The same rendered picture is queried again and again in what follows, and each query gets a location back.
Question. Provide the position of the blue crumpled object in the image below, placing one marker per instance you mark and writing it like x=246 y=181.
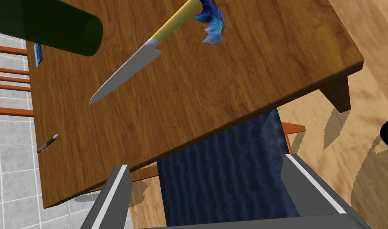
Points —
x=213 y=24

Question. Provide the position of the small blue card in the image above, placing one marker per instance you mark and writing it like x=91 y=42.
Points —
x=38 y=54

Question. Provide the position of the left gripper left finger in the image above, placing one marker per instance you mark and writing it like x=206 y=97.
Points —
x=112 y=197

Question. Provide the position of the blue cushioned wooden chair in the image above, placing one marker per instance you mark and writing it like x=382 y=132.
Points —
x=222 y=178

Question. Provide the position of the small grey pen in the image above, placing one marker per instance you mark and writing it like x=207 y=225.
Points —
x=48 y=143

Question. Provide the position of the dark green bottle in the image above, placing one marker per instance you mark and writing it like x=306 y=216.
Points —
x=53 y=27

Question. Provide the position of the orange wooden slatted chair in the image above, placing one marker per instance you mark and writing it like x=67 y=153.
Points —
x=9 y=79

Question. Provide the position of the brown wooden table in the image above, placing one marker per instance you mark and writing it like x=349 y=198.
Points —
x=213 y=95

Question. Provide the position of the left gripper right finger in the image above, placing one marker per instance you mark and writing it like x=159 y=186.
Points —
x=311 y=194

